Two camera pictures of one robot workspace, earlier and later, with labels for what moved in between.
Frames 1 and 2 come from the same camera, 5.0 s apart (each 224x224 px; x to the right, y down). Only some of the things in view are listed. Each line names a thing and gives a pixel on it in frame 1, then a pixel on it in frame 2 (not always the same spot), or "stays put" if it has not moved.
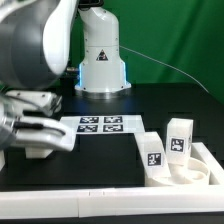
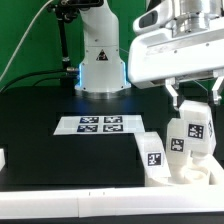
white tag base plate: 105,124 stays put
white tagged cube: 154,155 stays put
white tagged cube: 37,152 to 200,132
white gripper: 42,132 to 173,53
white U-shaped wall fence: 156,199 stays put
